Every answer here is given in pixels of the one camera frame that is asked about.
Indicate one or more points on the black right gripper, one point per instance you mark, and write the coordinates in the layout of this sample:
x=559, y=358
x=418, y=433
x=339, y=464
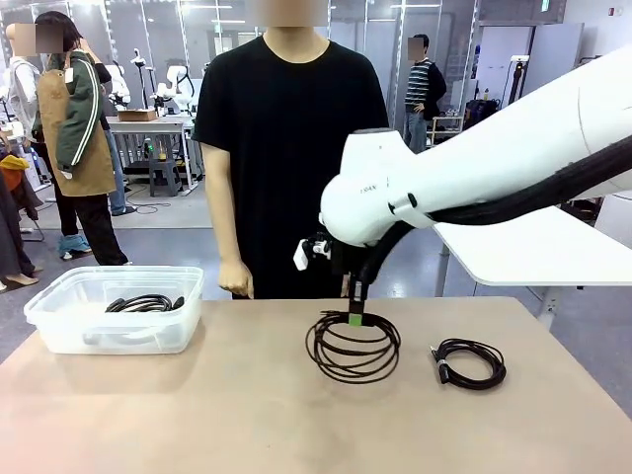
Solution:
x=350, y=259

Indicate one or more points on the person's right forearm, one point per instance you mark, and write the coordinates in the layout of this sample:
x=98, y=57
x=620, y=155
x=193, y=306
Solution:
x=228, y=227

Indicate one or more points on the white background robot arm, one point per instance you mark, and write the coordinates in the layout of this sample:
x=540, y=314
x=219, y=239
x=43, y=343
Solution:
x=118, y=84
x=178, y=84

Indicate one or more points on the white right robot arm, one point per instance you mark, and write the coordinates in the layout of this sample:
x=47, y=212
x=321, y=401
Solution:
x=494, y=148

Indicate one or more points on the person's right hand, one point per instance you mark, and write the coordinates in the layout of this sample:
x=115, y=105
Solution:
x=236, y=279

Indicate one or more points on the white table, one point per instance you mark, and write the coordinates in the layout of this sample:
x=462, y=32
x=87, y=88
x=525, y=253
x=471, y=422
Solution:
x=518, y=247

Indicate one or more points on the person in black t-shirt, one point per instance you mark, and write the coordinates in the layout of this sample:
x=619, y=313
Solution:
x=291, y=148

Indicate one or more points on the wooden shoe rack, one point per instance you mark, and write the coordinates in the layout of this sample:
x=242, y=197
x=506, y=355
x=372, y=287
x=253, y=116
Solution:
x=447, y=126

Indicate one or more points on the person in striped sweater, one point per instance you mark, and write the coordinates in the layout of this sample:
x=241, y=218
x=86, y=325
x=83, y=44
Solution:
x=419, y=89

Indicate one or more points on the black bags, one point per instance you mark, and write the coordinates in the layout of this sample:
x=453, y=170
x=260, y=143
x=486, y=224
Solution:
x=481, y=111

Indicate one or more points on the dark grey stool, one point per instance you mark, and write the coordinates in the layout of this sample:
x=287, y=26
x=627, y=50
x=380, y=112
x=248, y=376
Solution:
x=165, y=173

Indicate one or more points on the black utility cart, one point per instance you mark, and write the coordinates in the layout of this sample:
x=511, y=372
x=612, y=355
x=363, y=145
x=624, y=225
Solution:
x=582, y=210

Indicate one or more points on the grey workbench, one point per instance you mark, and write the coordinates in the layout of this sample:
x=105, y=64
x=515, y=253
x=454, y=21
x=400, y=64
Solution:
x=163, y=126

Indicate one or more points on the white cylinder unit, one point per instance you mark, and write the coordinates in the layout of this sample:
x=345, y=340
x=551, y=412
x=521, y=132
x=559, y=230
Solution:
x=617, y=217

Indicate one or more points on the black stand with white head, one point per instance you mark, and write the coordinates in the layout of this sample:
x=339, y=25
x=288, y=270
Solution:
x=517, y=79

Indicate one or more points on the cardboard box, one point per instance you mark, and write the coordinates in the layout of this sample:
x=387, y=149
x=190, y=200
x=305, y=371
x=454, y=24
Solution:
x=138, y=115

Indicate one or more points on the clear plastic storage bin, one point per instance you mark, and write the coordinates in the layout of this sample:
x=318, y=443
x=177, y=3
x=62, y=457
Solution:
x=59, y=336

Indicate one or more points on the person in apron and green jacket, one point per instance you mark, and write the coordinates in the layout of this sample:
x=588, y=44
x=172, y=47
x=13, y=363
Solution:
x=79, y=123

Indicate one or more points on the beige shoe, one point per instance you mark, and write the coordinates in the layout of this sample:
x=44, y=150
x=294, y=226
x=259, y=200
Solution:
x=22, y=280

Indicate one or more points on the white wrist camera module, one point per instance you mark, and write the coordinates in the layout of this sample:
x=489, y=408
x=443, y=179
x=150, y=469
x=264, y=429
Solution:
x=302, y=257

